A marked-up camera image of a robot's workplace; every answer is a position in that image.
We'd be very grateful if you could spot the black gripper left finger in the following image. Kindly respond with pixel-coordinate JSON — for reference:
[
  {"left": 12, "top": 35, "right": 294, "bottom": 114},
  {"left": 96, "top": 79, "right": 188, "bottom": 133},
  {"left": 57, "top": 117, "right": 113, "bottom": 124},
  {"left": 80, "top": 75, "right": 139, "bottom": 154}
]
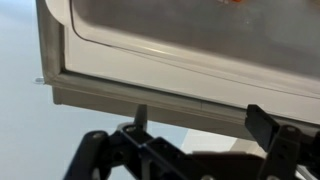
[{"left": 63, "top": 104, "right": 202, "bottom": 180}]

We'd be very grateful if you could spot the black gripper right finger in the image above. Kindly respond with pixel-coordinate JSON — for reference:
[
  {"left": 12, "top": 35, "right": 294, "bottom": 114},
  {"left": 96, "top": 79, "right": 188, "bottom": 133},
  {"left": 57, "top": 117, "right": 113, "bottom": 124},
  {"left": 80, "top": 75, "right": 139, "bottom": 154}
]
[{"left": 244, "top": 103, "right": 320, "bottom": 180}]

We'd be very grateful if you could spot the translucent door shelf cover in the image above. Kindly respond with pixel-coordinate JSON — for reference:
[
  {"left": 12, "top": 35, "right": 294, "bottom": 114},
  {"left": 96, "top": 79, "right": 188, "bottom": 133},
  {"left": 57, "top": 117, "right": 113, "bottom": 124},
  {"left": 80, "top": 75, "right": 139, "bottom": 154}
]
[{"left": 69, "top": 0, "right": 320, "bottom": 100}]

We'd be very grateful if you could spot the open fridge door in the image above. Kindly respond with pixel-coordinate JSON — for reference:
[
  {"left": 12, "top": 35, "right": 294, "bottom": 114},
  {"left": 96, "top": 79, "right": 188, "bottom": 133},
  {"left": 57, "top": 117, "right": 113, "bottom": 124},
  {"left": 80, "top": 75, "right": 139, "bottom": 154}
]
[{"left": 34, "top": 0, "right": 320, "bottom": 142}]

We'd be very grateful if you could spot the orange food package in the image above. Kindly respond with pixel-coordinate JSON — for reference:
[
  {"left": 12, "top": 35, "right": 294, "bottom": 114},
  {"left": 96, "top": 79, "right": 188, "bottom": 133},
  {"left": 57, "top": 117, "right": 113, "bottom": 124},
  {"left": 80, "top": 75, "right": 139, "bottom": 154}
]
[{"left": 218, "top": 0, "right": 246, "bottom": 5}]

